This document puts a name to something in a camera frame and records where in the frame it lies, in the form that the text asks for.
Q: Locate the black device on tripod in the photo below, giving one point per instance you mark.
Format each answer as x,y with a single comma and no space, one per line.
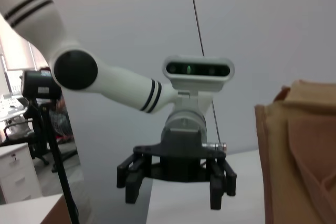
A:
39,85

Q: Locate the black office chair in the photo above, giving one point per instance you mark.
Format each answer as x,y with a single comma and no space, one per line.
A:
34,129

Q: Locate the khaki canvas food bag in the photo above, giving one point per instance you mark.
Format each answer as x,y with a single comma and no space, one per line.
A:
302,155

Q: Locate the dark mesh chair back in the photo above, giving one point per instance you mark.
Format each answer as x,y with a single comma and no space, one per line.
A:
61,127

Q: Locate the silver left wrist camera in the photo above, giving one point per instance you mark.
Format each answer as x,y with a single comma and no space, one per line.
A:
199,69

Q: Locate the white office desk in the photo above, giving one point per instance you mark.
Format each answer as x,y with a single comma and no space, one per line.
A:
10,111

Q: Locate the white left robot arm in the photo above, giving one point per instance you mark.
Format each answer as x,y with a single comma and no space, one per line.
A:
118,85

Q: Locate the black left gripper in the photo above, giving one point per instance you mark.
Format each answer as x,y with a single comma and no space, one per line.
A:
181,166

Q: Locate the black tripod stand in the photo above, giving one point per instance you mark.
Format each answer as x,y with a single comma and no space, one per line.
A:
59,161

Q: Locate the white drawer cabinet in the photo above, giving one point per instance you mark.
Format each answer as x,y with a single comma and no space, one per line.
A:
15,174

